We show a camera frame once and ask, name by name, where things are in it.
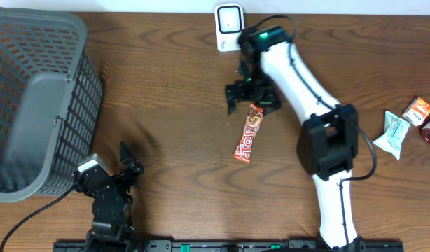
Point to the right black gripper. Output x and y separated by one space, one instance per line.
270 100

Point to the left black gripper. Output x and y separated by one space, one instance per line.
132 163

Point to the red Top snack bag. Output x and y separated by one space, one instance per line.
252 125

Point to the teal wet wipes pack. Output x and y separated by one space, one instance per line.
395 130

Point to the small orange snack packet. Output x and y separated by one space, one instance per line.
417 112

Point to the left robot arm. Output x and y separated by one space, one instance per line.
112 228

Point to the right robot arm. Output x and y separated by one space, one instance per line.
272 72

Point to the white barcode scanner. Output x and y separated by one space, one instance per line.
229 21

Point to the grey plastic shopping basket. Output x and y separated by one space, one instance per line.
50 98

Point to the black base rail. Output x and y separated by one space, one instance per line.
358 245

